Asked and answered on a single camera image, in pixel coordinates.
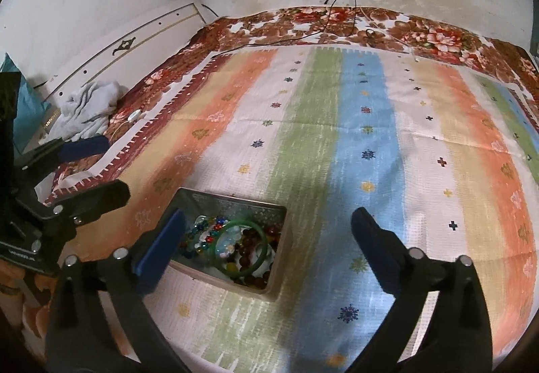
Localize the multicolour glass bead bracelet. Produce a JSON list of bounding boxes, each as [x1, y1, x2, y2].
[[180, 216, 226, 258]]

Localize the pale grey crumpled cloth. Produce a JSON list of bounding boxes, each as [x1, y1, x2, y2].
[[59, 80, 125, 142]]

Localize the dark red bead bracelet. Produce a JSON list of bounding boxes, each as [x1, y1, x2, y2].
[[233, 226, 281, 287]]

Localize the teal cushion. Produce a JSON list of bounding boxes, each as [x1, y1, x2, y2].
[[0, 53, 53, 127]]

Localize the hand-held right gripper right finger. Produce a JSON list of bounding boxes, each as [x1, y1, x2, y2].
[[347, 207, 493, 373]]

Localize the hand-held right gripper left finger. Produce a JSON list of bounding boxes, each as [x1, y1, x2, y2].
[[44, 208, 190, 373]]

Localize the light blue bead bracelet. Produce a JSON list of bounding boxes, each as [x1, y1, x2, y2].
[[219, 230, 250, 262]]

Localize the white bed headboard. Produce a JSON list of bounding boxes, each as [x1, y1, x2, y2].
[[25, 0, 207, 104]]

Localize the white inline switch with cord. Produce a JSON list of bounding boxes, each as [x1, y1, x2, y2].
[[112, 110, 146, 134]]

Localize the green jade bangle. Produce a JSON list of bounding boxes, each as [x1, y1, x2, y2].
[[215, 221, 268, 276]]

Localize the metal tin box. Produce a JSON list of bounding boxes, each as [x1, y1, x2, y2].
[[168, 187, 288, 298]]

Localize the striped patterned cloth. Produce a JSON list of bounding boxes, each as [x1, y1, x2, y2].
[[42, 45, 539, 373]]

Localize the thin white cable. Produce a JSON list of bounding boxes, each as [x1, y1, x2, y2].
[[360, 7, 419, 62]]

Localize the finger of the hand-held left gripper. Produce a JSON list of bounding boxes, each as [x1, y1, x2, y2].
[[36, 180, 130, 239], [12, 135, 110, 184]]

